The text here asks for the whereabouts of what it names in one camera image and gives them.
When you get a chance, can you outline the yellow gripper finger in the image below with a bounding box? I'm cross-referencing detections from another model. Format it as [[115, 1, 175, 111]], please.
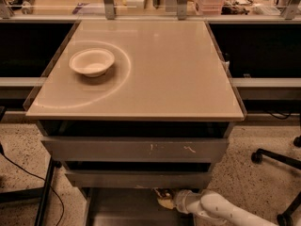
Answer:
[[157, 198, 175, 210]]

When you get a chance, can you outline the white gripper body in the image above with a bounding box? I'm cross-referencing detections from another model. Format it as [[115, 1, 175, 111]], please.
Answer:
[[174, 189, 201, 215]]

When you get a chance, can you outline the crushed orange soda can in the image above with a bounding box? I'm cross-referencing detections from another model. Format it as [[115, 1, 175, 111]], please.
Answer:
[[154, 188, 174, 199]]

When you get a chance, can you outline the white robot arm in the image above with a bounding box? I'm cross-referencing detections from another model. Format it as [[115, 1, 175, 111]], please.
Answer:
[[155, 189, 277, 226]]

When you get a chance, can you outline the grey middle drawer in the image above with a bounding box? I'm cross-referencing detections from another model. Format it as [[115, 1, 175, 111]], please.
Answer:
[[66, 170, 212, 189]]

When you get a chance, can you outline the grey drawer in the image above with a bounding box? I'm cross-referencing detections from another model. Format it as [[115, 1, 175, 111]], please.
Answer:
[[41, 137, 229, 163], [83, 188, 195, 226], [66, 170, 212, 189]]

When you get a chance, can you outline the grey bottom drawer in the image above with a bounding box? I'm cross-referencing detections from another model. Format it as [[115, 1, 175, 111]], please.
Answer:
[[83, 188, 195, 226]]

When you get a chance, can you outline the grey top drawer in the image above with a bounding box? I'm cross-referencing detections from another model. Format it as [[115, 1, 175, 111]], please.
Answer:
[[41, 137, 229, 163]]

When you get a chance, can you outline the black office chair base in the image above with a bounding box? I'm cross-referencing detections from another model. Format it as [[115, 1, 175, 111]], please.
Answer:
[[250, 135, 301, 226]]

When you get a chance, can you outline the black metal stand leg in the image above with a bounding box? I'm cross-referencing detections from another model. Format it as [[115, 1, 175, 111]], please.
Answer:
[[35, 158, 55, 226]]

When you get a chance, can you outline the white paper bowl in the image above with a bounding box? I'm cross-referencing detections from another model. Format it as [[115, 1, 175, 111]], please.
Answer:
[[69, 48, 115, 77]]

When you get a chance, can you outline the black floor cable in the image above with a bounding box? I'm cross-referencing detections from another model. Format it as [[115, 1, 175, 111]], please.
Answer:
[[0, 153, 65, 226]]

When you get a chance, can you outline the grey metal post right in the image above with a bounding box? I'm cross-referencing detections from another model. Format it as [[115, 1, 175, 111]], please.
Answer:
[[177, 0, 188, 20]]

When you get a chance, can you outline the grey metal post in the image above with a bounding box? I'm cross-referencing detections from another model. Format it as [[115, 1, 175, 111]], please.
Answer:
[[103, 0, 115, 20], [177, 0, 188, 20]]

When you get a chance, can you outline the grey metal post left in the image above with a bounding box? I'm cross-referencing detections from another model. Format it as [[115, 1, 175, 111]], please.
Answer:
[[103, 0, 115, 20]]

